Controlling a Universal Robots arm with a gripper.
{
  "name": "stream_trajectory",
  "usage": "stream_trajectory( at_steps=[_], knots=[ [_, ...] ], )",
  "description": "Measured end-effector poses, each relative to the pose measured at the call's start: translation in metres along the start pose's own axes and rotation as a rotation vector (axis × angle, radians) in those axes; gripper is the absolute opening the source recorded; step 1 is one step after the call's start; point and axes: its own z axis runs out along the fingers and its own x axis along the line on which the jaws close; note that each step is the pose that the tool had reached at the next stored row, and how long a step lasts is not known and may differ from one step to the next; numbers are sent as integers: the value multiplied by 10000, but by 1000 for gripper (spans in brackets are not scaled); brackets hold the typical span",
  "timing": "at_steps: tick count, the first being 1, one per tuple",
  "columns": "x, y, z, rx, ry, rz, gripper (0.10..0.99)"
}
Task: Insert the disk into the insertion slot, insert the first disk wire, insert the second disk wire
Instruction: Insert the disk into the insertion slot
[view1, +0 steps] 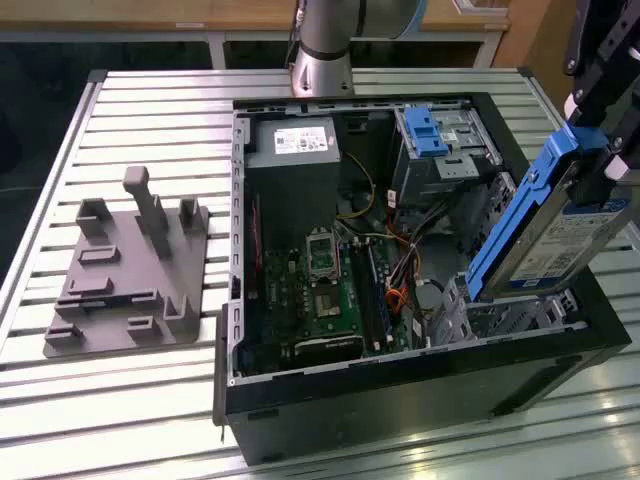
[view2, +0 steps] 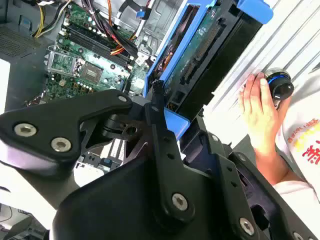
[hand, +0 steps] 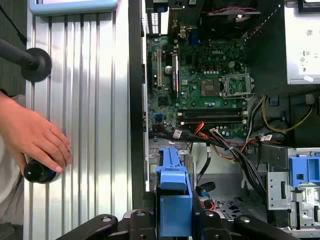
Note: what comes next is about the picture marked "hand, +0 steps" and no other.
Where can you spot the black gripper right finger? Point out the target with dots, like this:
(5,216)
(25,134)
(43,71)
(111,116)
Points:
(210,225)

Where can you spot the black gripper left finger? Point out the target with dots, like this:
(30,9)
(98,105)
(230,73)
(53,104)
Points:
(135,225)

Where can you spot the hard disk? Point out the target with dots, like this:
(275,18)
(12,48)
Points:
(175,180)

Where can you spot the black RAM slot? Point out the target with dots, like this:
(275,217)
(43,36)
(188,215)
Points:
(212,123)
(212,120)
(212,115)
(212,111)

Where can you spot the white expansion slot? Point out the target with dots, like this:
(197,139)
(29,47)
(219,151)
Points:
(159,70)

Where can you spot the person's bare hand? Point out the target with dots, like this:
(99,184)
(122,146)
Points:
(30,130)

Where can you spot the grey metal drive cage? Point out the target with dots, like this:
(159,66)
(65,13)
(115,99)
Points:
(277,180)

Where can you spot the blue plastic drive latch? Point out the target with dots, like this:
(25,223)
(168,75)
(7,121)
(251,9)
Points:
(300,170)

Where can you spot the black PC case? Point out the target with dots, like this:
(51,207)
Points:
(136,100)

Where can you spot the metal socket cover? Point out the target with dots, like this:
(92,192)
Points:
(237,94)

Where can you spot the CPU socket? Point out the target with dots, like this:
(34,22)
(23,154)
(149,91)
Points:
(210,87)

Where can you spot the person's white shirt torso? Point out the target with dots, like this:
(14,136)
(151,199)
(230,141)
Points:
(7,170)

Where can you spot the green motherboard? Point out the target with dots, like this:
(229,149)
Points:
(192,72)

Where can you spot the black case fan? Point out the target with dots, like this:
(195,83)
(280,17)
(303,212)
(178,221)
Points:
(225,23)

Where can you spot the grey power supply unit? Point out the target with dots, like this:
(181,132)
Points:
(300,37)

